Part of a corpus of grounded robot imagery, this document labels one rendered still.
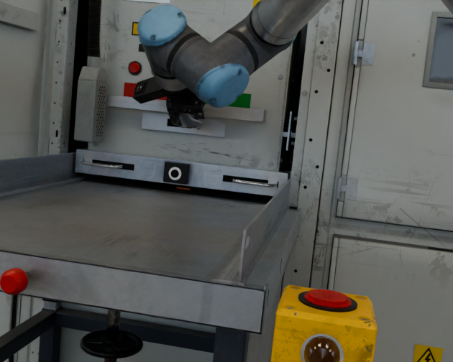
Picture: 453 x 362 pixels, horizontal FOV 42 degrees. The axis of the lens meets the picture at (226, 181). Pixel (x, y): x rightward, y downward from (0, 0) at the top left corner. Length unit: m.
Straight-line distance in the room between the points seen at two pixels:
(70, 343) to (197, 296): 0.91
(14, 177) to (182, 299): 0.65
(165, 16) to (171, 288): 0.54
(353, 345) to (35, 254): 0.46
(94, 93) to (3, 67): 0.20
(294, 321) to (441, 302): 0.96
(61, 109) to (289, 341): 1.13
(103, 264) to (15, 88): 0.77
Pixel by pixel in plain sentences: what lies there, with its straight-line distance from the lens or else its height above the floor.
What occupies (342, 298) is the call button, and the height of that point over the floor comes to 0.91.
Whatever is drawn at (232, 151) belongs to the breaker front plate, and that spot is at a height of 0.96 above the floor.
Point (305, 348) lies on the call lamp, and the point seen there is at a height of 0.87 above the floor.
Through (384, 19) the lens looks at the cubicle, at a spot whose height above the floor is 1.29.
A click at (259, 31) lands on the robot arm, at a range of 1.07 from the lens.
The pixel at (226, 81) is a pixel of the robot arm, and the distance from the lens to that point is 1.02.
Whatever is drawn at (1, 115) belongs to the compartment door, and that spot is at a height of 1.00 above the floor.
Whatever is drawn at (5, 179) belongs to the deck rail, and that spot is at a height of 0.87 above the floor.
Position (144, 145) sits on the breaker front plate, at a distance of 1.49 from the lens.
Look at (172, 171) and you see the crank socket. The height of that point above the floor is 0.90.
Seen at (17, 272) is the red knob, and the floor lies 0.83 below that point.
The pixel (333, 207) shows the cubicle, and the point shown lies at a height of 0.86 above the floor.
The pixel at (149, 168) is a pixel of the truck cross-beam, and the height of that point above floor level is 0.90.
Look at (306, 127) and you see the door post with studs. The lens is 1.37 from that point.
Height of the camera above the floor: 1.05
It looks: 6 degrees down
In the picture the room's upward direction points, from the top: 6 degrees clockwise
